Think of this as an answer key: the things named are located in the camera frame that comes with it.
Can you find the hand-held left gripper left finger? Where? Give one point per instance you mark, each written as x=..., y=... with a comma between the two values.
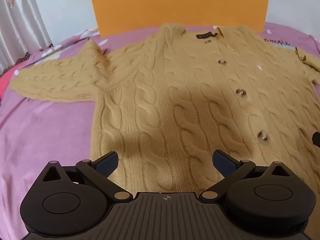
x=107, y=164

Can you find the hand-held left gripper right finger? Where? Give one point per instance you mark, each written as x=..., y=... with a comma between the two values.
x=224, y=163

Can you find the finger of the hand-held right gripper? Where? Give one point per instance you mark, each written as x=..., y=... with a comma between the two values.
x=316, y=139

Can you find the pink printed bed sheet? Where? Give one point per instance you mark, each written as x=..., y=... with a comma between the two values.
x=42, y=135

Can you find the white floral curtain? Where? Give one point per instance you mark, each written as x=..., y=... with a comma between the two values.
x=20, y=22

